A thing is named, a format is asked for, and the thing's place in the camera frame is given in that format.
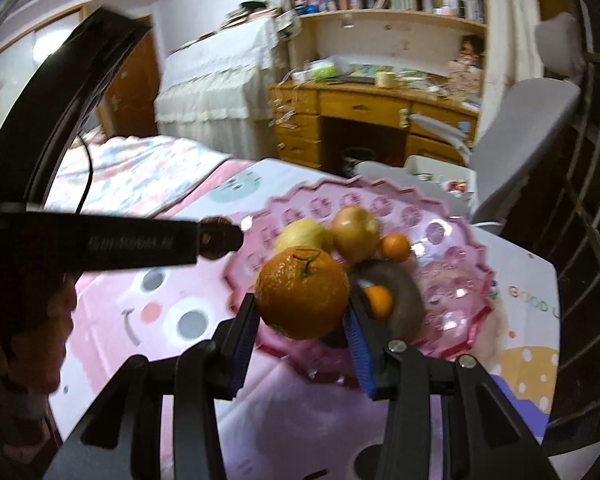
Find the black cable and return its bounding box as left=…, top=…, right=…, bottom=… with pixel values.
left=75, top=132, right=93, bottom=213

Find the floral bed blanket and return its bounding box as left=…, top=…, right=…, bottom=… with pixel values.
left=45, top=132, right=231, bottom=218

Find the brown wooden door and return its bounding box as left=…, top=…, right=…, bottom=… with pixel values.
left=97, top=17, right=161, bottom=138

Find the orange-brown round fruit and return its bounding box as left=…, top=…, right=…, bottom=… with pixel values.
left=330, top=206, right=382, bottom=265

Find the yellow lemon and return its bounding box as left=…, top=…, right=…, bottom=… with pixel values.
left=274, top=219, right=336, bottom=261

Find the large orange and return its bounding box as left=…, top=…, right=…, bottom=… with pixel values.
left=255, top=246, right=351, bottom=340

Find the wooden bookshelf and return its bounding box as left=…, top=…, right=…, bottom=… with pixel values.
left=282, top=0, right=488, bottom=81

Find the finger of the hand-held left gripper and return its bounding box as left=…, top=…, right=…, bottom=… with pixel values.
left=197, top=217, right=244, bottom=261

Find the white lace furniture cover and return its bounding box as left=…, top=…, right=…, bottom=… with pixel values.
left=154, top=15, right=286, bottom=141

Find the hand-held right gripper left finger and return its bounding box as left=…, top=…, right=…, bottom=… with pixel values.
left=42, top=292, right=261, bottom=480

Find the doll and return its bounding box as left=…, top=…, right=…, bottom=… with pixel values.
left=450, top=35, right=486, bottom=93

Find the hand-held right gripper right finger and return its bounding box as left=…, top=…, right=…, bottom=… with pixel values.
left=342, top=287, right=561, bottom=480

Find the small mandarin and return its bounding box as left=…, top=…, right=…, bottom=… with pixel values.
left=380, top=234, right=412, bottom=263

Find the printed cartoon tablecloth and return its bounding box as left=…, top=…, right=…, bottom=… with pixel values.
left=45, top=157, right=563, bottom=480

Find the white wardrobe door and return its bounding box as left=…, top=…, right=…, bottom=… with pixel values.
left=0, top=5, right=86, bottom=146

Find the tiny orange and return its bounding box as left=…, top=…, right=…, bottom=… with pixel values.
left=362, top=285, right=394, bottom=322

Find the white chair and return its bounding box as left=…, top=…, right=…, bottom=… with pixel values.
left=355, top=12, right=583, bottom=223

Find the metal railing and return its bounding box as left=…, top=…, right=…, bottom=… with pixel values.
left=545, top=0, right=600, bottom=451

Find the wooden desk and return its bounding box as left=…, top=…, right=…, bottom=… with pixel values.
left=270, top=77, right=481, bottom=171

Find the person's left hand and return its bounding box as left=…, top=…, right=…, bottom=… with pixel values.
left=10, top=275, right=78, bottom=391

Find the pink glass fruit plate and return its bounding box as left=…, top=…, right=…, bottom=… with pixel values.
left=222, top=176, right=497, bottom=391

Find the dark waste bin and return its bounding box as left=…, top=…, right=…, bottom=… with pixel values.
left=342, top=147, right=376, bottom=176

